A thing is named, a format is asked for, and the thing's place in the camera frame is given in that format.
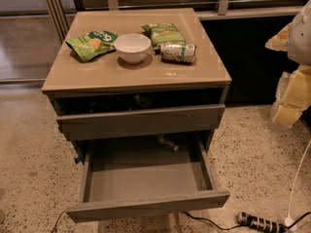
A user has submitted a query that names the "grey drawer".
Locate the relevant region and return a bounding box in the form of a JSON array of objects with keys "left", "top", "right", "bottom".
[
  {"left": 56, "top": 88, "right": 225, "bottom": 141},
  {"left": 66, "top": 133, "right": 229, "bottom": 222}
]

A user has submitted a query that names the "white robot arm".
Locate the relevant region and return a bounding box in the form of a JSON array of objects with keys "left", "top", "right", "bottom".
[{"left": 265, "top": 0, "right": 311, "bottom": 127}]

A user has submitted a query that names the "bottle inside middle drawer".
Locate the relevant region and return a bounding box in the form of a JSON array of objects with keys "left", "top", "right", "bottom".
[{"left": 156, "top": 134, "right": 179, "bottom": 151}]

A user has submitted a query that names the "grey top drawer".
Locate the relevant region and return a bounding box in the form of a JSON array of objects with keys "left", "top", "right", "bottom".
[{"left": 56, "top": 88, "right": 225, "bottom": 141}]

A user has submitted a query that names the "grey three-drawer cabinet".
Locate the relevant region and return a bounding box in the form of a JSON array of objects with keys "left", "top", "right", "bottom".
[{"left": 43, "top": 9, "right": 231, "bottom": 152}]

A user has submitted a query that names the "white green soda can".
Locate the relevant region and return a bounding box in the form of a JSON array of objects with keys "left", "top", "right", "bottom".
[{"left": 160, "top": 42, "right": 196, "bottom": 63}]

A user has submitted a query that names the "black power strip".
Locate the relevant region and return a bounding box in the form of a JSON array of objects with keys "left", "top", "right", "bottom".
[{"left": 237, "top": 212, "right": 287, "bottom": 233}]

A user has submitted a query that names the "green chip bag right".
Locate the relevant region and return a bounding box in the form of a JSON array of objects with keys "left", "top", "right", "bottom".
[{"left": 141, "top": 22, "right": 186, "bottom": 50}]

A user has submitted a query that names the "green chip bag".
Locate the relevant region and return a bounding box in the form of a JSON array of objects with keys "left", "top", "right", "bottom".
[
  {"left": 65, "top": 30, "right": 119, "bottom": 62},
  {"left": 141, "top": 22, "right": 186, "bottom": 50}
]

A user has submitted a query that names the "white ceramic bowl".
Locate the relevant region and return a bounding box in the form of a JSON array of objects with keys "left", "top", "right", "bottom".
[{"left": 114, "top": 34, "right": 152, "bottom": 64}]

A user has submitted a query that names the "green chip bag left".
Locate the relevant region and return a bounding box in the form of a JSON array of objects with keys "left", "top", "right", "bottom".
[{"left": 65, "top": 30, "right": 119, "bottom": 62}]

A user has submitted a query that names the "blue tape piece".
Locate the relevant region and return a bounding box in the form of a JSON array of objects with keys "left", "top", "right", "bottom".
[{"left": 74, "top": 157, "right": 81, "bottom": 164}]

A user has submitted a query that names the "white cable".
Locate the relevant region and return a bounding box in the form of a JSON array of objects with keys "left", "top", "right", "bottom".
[{"left": 284, "top": 139, "right": 311, "bottom": 229}]

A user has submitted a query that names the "black cable on floor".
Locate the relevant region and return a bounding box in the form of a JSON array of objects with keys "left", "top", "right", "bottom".
[{"left": 50, "top": 210, "right": 311, "bottom": 233}]

